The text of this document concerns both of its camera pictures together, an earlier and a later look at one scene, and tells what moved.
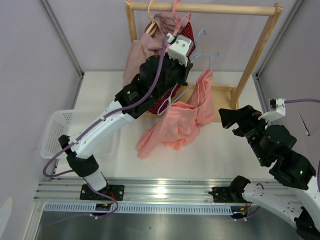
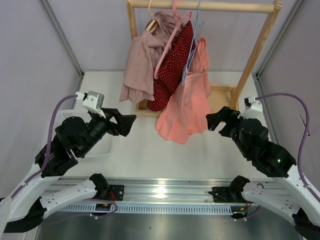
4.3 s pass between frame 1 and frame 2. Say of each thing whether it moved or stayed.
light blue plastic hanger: moved
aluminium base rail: stayed
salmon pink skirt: moved
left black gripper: moved
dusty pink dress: stayed
